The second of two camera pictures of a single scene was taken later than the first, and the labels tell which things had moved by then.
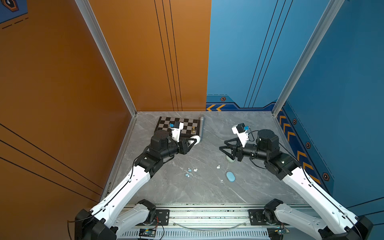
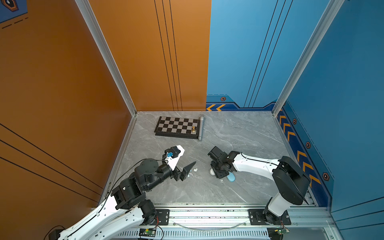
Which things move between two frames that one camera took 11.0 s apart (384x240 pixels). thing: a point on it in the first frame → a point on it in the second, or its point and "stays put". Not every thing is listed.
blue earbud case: (230, 176) stays put
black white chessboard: (191, 127) stays put
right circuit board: (277, 233) stays put
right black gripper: (235, 153) → (218, 176)
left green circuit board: (148, 232) stays put
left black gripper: (183, 145) → (184, 173)
